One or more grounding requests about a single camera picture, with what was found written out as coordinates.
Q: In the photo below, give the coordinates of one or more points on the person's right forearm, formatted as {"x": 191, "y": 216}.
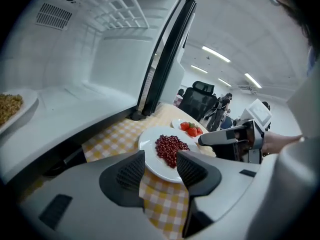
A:
{"x": 280, "y": 141}

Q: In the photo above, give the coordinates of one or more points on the black mini fridge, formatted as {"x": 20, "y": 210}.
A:
{"x": 75, "y": 59}

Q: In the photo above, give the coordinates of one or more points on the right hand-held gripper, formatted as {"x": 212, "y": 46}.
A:
{"x": 260, "y": 114}

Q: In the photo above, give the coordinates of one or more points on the ceiling light strip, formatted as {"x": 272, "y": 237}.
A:
{"x": 216, "y": 54}
{"x": 253, "y": 80}
{"x": 225, "y": 82}
{"x": 199, "y": 69}

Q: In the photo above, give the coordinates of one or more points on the red checkered tablecloth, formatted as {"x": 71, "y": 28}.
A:
{"x": 178, "y": 101}

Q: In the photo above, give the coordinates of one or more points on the black office chair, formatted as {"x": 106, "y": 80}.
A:
{"x": 197, "y": 101}

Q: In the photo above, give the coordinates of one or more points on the round table with checkered cloth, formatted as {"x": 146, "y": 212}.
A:
{"x": 162, "y": 204}

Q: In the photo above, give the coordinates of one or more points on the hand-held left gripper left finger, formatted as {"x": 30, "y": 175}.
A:
{"x": 87, "y": 204}

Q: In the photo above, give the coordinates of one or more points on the person's blue clothing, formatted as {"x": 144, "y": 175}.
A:
{"x": 311, "y": 61}

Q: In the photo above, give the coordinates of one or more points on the pile of dark red beans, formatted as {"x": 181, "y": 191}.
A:
{"x": 170, "y": 146}

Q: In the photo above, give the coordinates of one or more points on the small white plate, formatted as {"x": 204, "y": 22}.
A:
{"x": 148, "y": 146}
{"x": 176, "y": 122}

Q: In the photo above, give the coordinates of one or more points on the large white plate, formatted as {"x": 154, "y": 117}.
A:
{"x": 27, "y": 104}

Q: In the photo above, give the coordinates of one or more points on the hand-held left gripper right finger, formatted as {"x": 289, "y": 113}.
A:
{"x": 225, "y": 184}

